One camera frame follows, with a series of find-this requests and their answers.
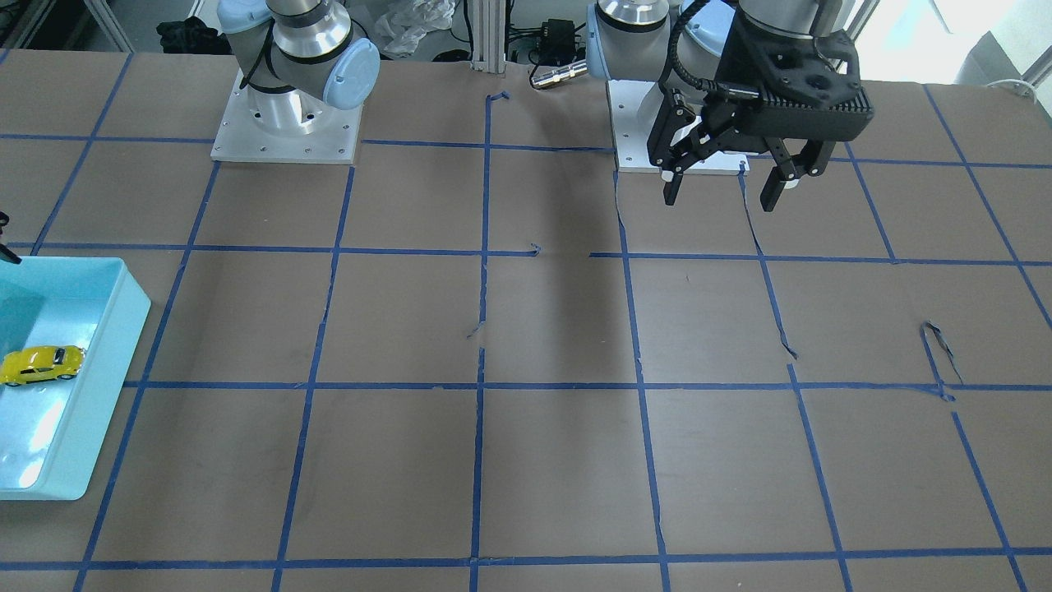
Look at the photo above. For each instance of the aluminium frame post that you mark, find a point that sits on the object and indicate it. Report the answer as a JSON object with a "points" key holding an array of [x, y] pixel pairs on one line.
{"points": [[489, 32]]}

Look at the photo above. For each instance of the teal plastic storage bin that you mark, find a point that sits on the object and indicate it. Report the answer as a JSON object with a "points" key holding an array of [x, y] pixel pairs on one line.
{"points": [[69, 326]]}

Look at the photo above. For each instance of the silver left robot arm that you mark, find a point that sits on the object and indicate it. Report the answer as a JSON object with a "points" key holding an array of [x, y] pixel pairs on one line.
{"points": [[627, 40]]}

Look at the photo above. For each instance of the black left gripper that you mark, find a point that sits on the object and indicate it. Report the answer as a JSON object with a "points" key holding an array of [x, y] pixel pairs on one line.
{"points": [[742, 57]]}

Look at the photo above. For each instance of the yellow toy beetle car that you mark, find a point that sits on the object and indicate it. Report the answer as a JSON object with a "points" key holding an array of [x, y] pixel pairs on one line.
{"points": [[42, 363]]}

